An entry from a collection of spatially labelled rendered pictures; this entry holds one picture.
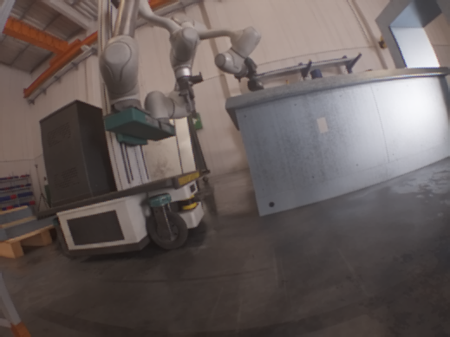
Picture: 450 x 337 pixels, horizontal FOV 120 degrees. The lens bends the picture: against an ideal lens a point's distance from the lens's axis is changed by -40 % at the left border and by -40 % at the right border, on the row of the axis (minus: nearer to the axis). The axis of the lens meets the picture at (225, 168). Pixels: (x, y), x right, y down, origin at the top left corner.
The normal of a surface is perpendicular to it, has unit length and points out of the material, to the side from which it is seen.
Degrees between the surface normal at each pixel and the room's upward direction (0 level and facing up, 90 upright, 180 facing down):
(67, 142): 90
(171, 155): 78
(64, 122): 90
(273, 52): 90
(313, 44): 90
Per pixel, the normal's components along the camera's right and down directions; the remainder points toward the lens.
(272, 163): -0.12, 0.07
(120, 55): 0.36, 0.04
